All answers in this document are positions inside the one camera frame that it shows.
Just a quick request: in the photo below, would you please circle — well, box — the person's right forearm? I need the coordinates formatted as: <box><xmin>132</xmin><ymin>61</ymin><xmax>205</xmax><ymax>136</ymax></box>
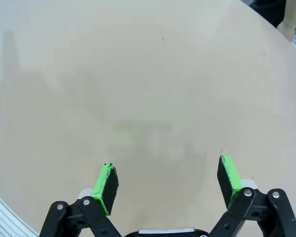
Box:
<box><xmin>285</xmin><ymin>0</ymin><xmax>296</xmax><ymax>27</ymax></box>

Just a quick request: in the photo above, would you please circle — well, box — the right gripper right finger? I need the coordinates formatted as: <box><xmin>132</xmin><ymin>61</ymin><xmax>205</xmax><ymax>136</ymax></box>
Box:
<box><xmin>208</xmin><ymin>154</ymin><xmax>296</xmax><ymax>237</ymax></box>

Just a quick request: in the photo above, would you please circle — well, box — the person's right hand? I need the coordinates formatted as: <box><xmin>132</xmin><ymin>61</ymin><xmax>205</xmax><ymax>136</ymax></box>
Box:
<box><xmin>282</xmin><ymin>22</ymin><xmax>296</xmax><ymax>42</ymax></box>

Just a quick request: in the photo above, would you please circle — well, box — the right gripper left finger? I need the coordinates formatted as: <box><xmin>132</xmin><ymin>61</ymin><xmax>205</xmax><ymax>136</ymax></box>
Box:
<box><xmin>38</xmin><ymin>162</ymin><xmax>126</xmax><ymax>237</ymax></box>

